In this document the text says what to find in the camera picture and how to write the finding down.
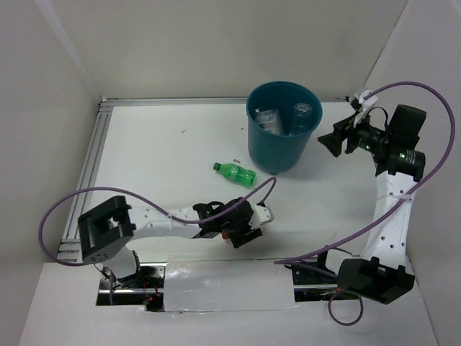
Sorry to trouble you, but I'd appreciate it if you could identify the clear water bottle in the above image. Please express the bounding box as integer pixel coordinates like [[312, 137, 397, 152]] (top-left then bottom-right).
[[289, 103, 313, 136]]

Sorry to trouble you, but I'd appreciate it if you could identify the large labelled clear bottle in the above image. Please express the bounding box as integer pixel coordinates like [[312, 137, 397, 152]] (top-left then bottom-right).
[[254, 107, 283, 135]]

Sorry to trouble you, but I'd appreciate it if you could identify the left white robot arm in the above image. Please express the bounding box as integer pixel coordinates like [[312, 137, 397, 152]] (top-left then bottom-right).
[[78, 195, 273, 288]]

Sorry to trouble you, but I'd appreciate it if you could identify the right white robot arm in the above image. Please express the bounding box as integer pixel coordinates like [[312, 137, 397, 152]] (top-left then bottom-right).
[[314, 105, 426, 305]]

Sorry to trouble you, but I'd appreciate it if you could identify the teal plastic bin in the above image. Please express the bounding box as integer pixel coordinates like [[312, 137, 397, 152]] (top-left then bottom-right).
[[246, 81, 323, 175]]

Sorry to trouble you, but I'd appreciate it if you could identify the green plastic bottle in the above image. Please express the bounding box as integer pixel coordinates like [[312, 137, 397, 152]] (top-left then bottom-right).
[[213, 162, 256, 187]]

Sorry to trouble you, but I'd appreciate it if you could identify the silver foil tape sheet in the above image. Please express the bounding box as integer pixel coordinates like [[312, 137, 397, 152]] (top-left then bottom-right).
[[164, 257, 297, 313]]

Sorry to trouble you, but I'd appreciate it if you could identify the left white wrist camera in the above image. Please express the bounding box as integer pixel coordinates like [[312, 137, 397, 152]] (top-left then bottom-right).
[[249, 204, 274, 229]]

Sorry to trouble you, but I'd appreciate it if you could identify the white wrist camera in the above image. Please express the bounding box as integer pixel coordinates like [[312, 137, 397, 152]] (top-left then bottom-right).
[[249, 204, 274, 229], [349, 86, 378, 128]]

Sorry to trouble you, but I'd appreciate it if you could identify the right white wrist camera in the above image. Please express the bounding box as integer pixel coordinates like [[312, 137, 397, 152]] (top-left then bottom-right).
[[349, 86, 378, 128]]

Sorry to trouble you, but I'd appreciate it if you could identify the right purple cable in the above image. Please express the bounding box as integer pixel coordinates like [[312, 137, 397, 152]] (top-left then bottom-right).
[[273, 81, 456, 325]]

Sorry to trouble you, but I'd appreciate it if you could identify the purple cable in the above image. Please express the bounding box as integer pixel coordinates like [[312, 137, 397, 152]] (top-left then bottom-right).
[[273, 81, 456, 325], [38, 177, 278, 306]]

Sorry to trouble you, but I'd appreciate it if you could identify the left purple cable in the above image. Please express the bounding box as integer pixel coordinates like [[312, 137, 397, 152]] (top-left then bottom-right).
[[38, 177, 278, 306]]

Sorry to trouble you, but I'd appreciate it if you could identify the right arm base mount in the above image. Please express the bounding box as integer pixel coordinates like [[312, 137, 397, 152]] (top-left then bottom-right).
[[284, 260, 339, 303]]

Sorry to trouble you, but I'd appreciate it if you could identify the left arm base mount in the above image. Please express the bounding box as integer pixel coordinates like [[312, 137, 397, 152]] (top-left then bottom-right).
[[96, 262, 166, 312]]

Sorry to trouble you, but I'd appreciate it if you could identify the aluminium frame rail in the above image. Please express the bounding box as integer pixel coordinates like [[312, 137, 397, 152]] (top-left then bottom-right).
[[57, 95, 357, 262]]

